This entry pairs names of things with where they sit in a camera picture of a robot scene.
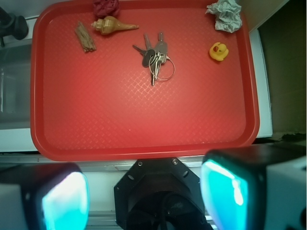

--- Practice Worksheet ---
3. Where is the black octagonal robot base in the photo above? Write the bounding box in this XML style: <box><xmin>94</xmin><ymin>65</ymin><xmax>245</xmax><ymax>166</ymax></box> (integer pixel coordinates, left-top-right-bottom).
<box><xmin>114</xmin><ymin>158</ymin><xmax>212</xmax><ymax>230</ymax></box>

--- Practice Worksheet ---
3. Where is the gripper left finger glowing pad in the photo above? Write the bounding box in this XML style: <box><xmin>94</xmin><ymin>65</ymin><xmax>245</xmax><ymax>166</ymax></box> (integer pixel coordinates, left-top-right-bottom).
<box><xmin>0</xmin><ymin>162</ymin><xmax>90</xmax><ymax>230</ymax></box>

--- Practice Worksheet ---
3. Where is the black knob clamp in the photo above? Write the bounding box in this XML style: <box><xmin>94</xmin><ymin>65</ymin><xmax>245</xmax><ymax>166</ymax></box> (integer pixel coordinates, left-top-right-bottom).
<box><xmin>0</xmin><ymin>8</ymin><xmax>29</xmax><ymax>47</ymax></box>

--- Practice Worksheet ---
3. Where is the crumpled white paper towel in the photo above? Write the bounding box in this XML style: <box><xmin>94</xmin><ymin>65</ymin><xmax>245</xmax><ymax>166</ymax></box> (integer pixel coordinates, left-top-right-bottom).
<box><xmin>206</xmin><ymin>0</ymin><xmax>242</xmax><ymax>33</ymax></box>

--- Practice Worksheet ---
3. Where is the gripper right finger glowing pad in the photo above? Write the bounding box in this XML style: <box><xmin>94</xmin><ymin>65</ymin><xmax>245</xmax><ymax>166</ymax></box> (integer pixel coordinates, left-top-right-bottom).
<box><xmin>200</xmin><ymin>143</ymin><xmax>307</xmax><ymax>230</ymax></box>

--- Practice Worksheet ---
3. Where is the yellow rubber duck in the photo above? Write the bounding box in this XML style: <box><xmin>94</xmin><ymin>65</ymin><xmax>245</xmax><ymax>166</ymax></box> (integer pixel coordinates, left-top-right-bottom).
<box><xmin>209</xmin><ymin>42</ymin><xmax>229</xmax><ymax>61</ymax></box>

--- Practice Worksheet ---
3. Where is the bunch of silver keys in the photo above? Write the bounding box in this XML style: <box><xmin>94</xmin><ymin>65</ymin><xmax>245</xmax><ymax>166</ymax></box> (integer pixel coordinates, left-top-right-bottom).
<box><xmin>132</xmin><ymin>32</ymin><xmax>176</xmax><ymax>86</ymax></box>

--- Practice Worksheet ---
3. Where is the crumpled dark red cloth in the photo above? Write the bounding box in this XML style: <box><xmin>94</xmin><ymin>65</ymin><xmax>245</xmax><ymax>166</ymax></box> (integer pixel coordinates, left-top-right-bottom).
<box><xmin>93</xmin><ymin>0</ymin><xmax>120</xmax><ymax>18</ymax></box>

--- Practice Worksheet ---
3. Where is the tan conch seashell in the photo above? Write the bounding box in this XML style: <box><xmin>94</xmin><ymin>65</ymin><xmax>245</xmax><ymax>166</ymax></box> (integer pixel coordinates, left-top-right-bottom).
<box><xmin>91</xmin><ymin>16</ymin><xmax>139</xmax><ymax>35</ymax></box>

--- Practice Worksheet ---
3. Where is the red plastic tray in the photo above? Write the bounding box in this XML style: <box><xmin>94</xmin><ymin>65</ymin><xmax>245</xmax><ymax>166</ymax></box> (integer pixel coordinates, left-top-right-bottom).
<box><xmin>30</xmin><ymin>0</ymin><xmax>260</xmax><ymax>161</ymax></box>

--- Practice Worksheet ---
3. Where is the brown wood bark piece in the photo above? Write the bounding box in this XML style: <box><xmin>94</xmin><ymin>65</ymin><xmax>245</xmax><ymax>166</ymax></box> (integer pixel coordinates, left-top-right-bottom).
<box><xmin>75</xmin><ymin>21</ymin><xmax>96</xmax><ymax>53</ymax></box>

